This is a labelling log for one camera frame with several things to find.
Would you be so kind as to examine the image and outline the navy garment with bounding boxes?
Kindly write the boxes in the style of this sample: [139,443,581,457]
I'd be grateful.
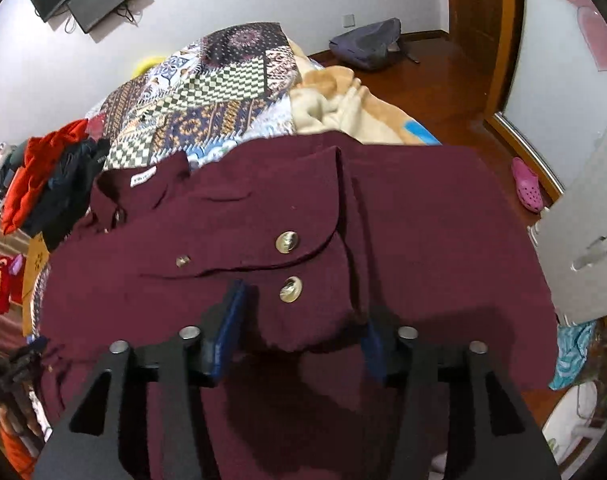
[26,137,111,251]

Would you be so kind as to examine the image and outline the red plush toy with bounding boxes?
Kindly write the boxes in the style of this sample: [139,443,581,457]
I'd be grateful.
[0,255,26,315]

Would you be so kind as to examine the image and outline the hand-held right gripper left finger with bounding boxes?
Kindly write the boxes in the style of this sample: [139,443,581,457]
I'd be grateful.
[33,280,249,480]

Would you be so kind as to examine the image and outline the frosted glass sliding door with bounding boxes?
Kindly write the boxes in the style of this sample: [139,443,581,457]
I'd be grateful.
[483,0,607,196]

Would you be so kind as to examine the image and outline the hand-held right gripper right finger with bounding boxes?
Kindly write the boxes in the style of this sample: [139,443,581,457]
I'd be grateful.
[358,317,561,480]

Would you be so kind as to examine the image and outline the yellow object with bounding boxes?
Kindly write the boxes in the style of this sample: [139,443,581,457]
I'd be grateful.
[133,52,166,78]

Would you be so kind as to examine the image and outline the grey metal bracket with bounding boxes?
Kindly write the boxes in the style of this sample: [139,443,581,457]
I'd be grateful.
[527,105,607,328]

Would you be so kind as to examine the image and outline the pink clog shoe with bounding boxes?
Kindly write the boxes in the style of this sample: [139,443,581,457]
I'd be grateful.
[511,156,545,214]

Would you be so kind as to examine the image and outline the teal patterned cloth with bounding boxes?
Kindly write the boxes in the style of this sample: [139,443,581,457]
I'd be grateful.
[548,320,599,391]

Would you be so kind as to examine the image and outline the black tripod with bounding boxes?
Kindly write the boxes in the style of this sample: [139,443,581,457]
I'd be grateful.
[0,320,49,441]

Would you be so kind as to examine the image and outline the patchwork patterned quilt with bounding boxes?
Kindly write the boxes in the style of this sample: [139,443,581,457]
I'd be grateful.
[86,22,304,171]

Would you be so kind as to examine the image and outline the orange object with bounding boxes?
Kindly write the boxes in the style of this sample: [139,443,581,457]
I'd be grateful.
[0,405,39,476]

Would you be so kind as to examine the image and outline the red garment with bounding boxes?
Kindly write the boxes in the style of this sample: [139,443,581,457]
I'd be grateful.
[2,119,91,236]

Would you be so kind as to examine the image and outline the beige fleece blanket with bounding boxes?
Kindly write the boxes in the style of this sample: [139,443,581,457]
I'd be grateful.
[288,40,441,147]

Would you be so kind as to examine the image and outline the grey clothes pile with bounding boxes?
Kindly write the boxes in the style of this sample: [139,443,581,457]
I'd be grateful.
[0,142,29,206]

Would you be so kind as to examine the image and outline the maroon jacket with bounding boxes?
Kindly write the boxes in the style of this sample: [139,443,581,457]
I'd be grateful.
[33,132,559,480]

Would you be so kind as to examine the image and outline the wooden door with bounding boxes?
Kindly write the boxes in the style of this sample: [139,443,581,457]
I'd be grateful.
[446,0,507,63]

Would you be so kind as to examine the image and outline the grey backpack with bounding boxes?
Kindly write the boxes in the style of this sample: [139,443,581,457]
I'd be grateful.
[329,18,420,71]

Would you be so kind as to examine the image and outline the white plastic basin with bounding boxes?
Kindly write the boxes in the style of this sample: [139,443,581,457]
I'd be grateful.
[541,380,599,466]

